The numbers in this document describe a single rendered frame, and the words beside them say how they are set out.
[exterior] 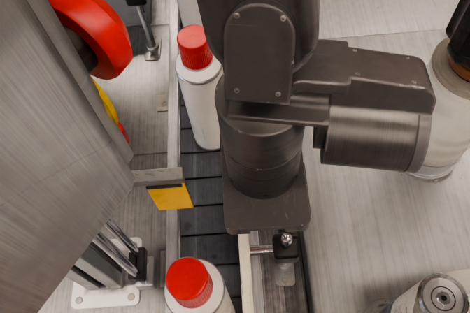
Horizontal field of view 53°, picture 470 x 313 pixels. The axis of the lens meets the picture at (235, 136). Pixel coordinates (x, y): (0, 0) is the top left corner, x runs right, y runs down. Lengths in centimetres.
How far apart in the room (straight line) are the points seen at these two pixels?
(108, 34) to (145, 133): 58
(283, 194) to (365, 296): 25
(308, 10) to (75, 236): 14
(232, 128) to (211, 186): 35
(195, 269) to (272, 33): 21
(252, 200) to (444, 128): 25
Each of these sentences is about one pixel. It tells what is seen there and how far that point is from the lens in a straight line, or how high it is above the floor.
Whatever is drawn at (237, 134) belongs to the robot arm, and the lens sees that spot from 28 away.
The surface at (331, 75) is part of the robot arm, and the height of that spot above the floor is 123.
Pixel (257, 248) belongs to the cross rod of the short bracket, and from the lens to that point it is 56.
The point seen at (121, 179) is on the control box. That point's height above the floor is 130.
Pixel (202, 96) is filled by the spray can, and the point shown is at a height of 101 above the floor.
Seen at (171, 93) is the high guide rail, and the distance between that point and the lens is 60.
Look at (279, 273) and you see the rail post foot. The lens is 63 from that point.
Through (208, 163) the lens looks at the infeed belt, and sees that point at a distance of 64.
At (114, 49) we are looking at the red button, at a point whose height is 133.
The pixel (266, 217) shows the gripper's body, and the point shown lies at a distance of 36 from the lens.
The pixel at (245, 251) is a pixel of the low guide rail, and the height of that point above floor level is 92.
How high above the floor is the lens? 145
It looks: 61 degrees down
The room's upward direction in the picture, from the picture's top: 7 degrees counter-clockwise
